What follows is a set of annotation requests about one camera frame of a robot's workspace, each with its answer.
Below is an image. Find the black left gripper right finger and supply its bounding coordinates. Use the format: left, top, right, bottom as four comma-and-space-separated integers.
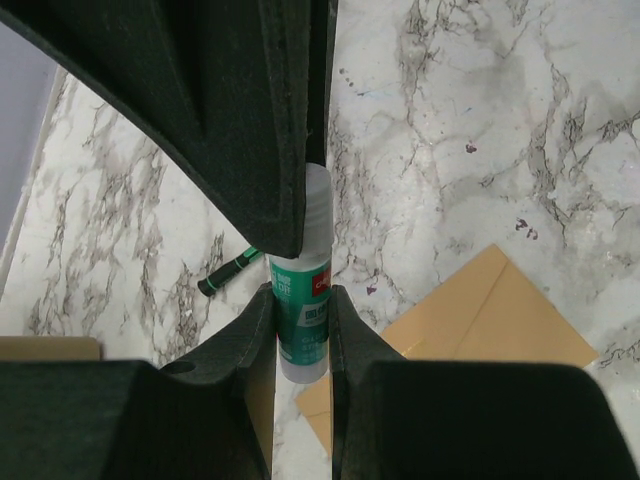
329, 286, 633, 479

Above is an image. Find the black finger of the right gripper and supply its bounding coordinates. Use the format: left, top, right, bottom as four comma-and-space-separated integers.
1, 0, 338, 258

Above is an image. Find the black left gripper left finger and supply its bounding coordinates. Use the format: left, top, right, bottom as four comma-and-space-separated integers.
1, 285, 276, 479

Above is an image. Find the green black glue pen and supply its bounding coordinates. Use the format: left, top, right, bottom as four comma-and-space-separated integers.
197, 247, 263, 297

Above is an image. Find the brown paper envelope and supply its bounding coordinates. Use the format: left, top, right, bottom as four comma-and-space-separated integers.
293, 242, 600, 459

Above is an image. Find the white green glue stick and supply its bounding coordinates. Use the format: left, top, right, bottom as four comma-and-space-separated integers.
269, 163, 333, 384

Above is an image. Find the tan plastic toolbox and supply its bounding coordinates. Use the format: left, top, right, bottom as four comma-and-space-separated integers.
0, 336, 101, 361

